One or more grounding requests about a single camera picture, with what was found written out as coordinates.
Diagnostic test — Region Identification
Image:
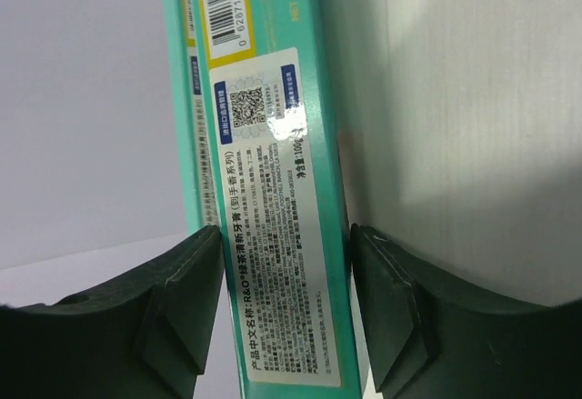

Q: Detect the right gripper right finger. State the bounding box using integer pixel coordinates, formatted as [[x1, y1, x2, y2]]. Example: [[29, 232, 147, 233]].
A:
[[350, 225, 581, 398]]

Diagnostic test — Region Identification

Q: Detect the teal toothpaste box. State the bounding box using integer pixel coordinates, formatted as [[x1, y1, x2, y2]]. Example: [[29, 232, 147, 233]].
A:
[[163, 0, 362, 398]]

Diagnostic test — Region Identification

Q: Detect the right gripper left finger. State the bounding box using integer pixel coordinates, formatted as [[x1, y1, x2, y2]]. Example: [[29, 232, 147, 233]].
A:
[[1, 225, 224, 398]]

